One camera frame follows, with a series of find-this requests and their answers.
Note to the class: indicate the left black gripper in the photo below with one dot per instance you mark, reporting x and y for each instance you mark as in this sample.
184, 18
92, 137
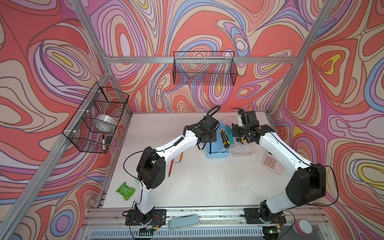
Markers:
214, 136

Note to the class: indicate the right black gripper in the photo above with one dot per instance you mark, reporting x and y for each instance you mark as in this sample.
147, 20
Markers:
234, 130

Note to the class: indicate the teal utility knife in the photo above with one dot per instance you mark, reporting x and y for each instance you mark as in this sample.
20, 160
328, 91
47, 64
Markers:
230, 136

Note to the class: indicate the yellow black utility knife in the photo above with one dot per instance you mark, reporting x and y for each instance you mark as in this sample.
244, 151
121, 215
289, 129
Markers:
225, 139

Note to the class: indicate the blue plastic tool box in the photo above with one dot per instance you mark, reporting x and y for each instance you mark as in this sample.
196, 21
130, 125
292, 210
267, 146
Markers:
235, 150

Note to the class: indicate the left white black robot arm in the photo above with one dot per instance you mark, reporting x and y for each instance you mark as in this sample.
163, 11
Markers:
153, 164

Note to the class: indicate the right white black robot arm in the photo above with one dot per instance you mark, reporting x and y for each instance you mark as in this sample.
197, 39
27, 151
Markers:
308, 180

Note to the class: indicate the pink calculator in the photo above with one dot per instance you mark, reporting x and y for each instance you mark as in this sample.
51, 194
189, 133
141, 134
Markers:
271, 163

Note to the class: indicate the grey blue foot pedal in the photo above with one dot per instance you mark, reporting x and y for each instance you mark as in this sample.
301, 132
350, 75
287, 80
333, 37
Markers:
184, 222

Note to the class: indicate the silver tape roll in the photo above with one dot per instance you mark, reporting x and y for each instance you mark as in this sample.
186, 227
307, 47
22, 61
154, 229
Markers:
107, 119

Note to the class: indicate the green packet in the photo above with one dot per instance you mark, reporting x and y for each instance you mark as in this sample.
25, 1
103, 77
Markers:
126, 191

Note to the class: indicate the red handled hex key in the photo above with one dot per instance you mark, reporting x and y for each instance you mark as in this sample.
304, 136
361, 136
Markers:
171, 167

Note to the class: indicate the back black wire basket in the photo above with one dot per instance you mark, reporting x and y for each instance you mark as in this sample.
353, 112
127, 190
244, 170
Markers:
204, 68

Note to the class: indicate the black wire basket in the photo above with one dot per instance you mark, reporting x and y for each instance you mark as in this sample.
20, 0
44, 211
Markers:
204, 68
85, 133

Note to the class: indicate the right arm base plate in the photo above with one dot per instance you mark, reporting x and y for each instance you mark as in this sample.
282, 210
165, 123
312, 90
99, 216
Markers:
263, 216

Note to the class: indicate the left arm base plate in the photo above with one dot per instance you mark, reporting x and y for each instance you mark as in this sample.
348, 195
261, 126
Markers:
155, 217

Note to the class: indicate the left black wire basket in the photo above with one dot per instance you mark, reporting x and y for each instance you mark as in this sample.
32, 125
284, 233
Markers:
85, 133

